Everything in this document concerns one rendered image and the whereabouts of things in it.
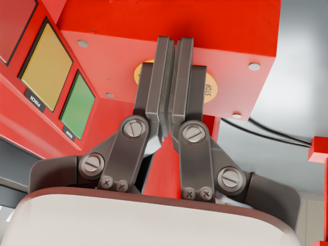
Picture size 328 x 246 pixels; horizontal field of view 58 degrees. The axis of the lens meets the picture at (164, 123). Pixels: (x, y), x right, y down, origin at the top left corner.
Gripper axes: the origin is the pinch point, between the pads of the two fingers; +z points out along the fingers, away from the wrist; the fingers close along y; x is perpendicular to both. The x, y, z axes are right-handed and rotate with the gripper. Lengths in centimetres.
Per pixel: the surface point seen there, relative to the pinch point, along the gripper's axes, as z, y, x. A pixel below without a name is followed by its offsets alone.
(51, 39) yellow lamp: 5.4, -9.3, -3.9
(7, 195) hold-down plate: -2.4, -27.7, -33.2
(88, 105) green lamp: 4.8, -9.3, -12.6
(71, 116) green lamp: 2.4, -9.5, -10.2
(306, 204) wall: 59, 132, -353
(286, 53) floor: 81, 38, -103
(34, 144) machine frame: 4.3, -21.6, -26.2
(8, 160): 0.9, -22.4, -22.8
